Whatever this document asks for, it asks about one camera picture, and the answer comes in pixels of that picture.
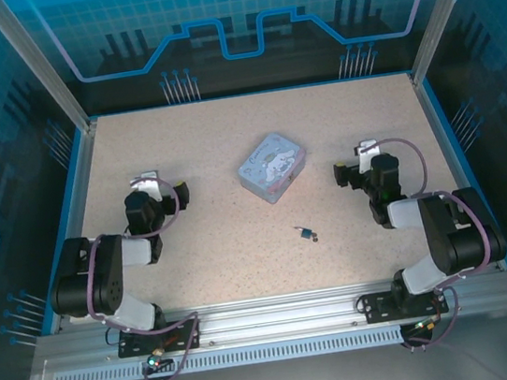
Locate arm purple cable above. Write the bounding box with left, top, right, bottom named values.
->
left=357, top=124, right=507, bottom=358
left=69, top=171, right=210, bottom=380

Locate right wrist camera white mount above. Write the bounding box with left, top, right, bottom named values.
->
left=353, top=136, right=382, bottom=174

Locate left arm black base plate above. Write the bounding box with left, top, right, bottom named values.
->
left=114, top=317, right=205, bottom=360

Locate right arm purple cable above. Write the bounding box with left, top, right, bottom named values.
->
left=357, top=124, right=507, bottom=358

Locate aluminium table side rail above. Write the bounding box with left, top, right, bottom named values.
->
left=21, top=120, right=127, bottom=336
left=410, top=66, right=507, bottom=281

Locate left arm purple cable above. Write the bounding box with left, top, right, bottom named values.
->
left=69, top=171, right=210, bottom=380

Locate aluminium extrusion mounting rail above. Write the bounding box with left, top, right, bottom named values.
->
left=32, top=263, right=507, bottom=377

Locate white and black camera module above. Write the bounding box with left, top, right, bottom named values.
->
left=127, top=168, right=163, bottom=206

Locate small circuit board with LED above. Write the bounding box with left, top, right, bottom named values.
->
left=412, top=314, right=444, bottom=335
left=143, top=347, right=174, bottom=375

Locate pastel cartoon tin box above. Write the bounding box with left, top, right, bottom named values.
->
left=232, top=126, right=316, bottom=210

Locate aluminium corner post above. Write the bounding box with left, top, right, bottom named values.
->
left=398, top=0, right=505, bottom=86
left=0, top=0, right=98, bottom=144

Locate slotted grey cable duct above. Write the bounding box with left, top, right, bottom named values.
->
left=51, top=325, right=406, bottom=380

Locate small teal padlock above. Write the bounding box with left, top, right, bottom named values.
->
left=292, top=222, right=316, bottom=244

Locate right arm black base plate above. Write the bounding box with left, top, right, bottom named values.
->
left=358, top=283, right=450, bottom=326

